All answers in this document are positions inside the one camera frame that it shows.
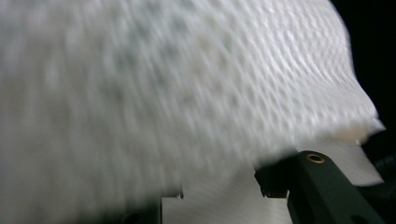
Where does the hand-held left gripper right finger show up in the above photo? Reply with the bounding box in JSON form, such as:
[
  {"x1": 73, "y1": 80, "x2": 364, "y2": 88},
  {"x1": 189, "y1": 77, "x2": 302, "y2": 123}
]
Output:
[{"x1": 253, "y1": 150, "x2": 387, "y2": 224}]

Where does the cream drawstring laundry bag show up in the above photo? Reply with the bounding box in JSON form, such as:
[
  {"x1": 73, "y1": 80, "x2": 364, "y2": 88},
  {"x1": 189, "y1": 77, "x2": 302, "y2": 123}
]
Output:
[{"x1": 0, "y1": 0, "x2": 387, "y2": 224}]

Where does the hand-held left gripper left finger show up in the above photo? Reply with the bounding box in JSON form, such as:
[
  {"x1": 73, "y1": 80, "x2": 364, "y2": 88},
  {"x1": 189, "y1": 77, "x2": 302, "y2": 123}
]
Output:
[{"x1": 122, "y1": 198, "x2": 163, "y2": 224}]

